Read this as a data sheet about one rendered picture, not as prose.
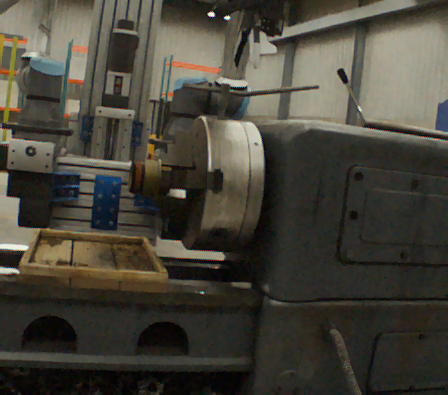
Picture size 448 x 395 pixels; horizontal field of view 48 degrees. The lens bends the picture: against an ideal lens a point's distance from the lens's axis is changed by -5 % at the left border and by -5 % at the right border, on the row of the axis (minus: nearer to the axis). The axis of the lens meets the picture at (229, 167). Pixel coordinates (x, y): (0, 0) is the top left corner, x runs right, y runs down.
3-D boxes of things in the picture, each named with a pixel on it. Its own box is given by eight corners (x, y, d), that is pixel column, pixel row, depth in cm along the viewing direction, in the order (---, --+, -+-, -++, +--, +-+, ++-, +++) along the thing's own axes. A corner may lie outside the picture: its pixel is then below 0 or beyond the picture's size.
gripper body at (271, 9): (282, 39, 119) (290, -12, 117) (246, 32, 116) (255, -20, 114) (270, 40, 126) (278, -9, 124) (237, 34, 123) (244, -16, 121)
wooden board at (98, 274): (146, 251, 141) (147, 237, 140) (167, 293, 106) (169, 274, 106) (34, 242, 132) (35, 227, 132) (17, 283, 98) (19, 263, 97)
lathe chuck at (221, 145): (204, 228, 144) (222, 114, 139) (235, 272, 114) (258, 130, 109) (172, 226, 141) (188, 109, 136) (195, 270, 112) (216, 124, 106)
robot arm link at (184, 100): (170, 112, 188) (174, 75, 188) (207, 117, 190) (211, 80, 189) (169, 111, 177) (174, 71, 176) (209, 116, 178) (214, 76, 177)
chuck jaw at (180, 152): (200, 178, 128) (199, 139, 135) (206, 167, 124) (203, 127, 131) (156, 174, 125) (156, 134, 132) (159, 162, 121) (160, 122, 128)
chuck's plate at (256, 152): (217, 229, 145) (234, 116, 140) (250, 273, 115) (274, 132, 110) (205, 228, 144) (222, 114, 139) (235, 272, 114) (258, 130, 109)
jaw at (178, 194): (203, 200, 124) (194, 242, 129) (199, 190, 128) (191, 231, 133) (156, 196, 121) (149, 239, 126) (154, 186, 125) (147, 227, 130)
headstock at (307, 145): (388, 258, 170) (405, 142, 168) (489, 302, 125) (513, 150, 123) (217, 250, 154) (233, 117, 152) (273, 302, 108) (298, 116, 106)
